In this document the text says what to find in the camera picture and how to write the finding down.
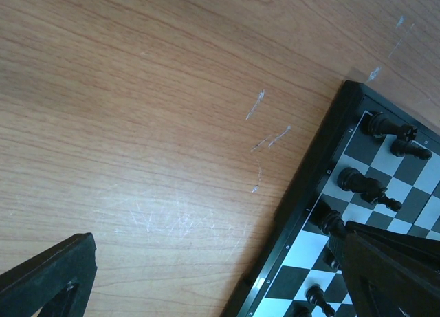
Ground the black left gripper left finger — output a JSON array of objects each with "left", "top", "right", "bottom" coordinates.
[{"left": 1, "top": 232, "right": 97, "bottom": 316}]

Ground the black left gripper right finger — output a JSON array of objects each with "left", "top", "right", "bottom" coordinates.
[{"left": 341, "top": 221, "right": 439, "bottom": 316}]

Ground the black pawn chess piece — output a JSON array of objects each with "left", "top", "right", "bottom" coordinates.
[{"left": 374, "top": 194, "right": 402, "bottom": 212}]

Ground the black bishop chess piece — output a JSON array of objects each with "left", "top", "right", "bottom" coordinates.
[{"left": 313, "top": 206, "right": 347, "bottom": 239}]

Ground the black knight chess piece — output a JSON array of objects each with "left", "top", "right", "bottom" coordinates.
[{"left": 337, "top": 167, "right": 388, "bottom": 204}]

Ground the black and white chessboard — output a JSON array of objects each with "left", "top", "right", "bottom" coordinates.
[{"left": 223, "top": 80, "right": 439, "bottom": 316}]

